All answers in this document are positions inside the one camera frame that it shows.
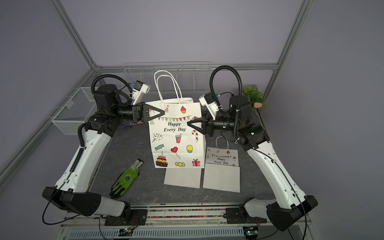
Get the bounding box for left black corrugated cable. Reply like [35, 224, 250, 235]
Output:
[90, 73, 134, 107]

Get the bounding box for white wire basket on left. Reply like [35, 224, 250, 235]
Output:
[51, 87, 97, 135]

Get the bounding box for artificial plant in black vase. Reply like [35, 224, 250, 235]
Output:
[243, 85, 267, 112]

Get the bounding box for green work glove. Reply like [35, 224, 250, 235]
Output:
[110, 159, 144, 199]

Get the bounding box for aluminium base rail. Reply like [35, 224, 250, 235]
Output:
[55, 203, 319, 240]

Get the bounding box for black corrugated cable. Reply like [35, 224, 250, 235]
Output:
[209, 65, 243, 139]
[90, 73, 134, 107]

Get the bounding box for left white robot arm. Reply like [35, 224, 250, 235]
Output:
[42, 81, 153, 223]

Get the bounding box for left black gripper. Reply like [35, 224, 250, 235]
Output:
[114, 102, 166, 125]

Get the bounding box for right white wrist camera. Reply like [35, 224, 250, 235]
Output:
[199, 92, 221, 121]

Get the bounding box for right black corrugated cable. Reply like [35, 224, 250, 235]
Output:
[209, 65, 243, 139]

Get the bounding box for white wire wall shelf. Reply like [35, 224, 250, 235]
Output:
[121, 62, 211, 93]

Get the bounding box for white party paper bag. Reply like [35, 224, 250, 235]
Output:
[203, 136, 241, 193]

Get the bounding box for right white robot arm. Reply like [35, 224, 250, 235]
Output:
[188, 93, 318, 232]

